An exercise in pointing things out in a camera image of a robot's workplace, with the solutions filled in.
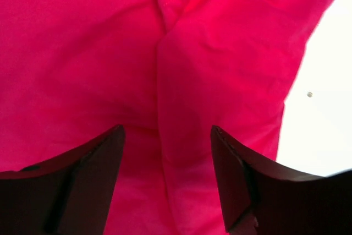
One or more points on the red t-shirt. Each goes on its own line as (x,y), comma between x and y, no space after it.
(167,70)

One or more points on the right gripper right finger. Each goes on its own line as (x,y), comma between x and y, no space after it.
(261,196)

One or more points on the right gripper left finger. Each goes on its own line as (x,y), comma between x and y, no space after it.
(68,194)

